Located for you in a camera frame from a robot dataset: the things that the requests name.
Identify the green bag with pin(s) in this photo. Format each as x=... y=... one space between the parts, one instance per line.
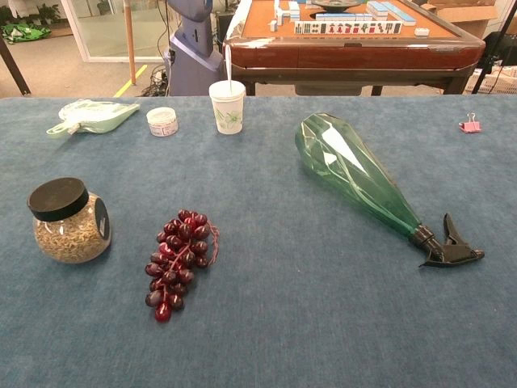
x=24 y=32

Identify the potted green plant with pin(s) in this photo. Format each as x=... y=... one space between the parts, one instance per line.
x=48 y=13

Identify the blue felt table cloth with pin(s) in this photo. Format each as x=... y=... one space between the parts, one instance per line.
x=282 y=323

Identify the blue-backed mahjong tile wall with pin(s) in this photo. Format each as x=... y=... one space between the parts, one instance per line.
x=389 y=11

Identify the dark red grape bunch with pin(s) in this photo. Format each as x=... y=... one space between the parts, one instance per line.
x=177 y=250

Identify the row of face-up mahjong tiles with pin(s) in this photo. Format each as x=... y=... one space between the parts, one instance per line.
x=347 y=28

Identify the thin white spoon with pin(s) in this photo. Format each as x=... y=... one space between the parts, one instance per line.
x=228 y=68

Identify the white plastic basket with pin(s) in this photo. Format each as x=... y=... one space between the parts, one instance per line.
x=497 y=83

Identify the wooden pole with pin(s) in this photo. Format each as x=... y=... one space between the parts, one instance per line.
x=130 y=40

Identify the pink binder clip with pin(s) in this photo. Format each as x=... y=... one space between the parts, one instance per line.
x=470 y=127

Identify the green object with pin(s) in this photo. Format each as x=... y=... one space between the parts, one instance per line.
x=355 y=169

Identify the mint green plastic scoop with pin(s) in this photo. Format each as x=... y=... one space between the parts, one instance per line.
x=97 y=117

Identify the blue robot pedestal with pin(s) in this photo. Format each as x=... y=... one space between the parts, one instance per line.
x=194 y=60

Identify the stacked mahjong tiles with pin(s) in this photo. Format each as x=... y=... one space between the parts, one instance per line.
x=288 y=10

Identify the single white mahjong tile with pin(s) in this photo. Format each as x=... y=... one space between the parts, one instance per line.
x=422 y=32

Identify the brown mahjong table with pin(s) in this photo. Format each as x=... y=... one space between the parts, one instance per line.
x=343 y=56

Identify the glass jar with black lid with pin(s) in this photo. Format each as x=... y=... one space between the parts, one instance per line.
x=72 y=238

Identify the short mahjong tile row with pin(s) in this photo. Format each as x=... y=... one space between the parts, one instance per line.
x=343 y=17

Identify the black tripod stand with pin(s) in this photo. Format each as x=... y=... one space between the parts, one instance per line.
x=490 y=52

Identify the dark mahjong dice dish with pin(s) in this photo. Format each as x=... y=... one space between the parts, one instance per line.
x=337 y=5

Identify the cardboard box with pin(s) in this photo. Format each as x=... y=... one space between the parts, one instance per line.
x=464 y=16

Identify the dark slanted pole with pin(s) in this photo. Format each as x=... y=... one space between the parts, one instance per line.
x=14 y=66

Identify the white paper cup floral print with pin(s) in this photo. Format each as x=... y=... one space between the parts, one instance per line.
x=228 y=117

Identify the small clear plastic tub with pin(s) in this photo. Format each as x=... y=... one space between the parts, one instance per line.
x=162 y=123

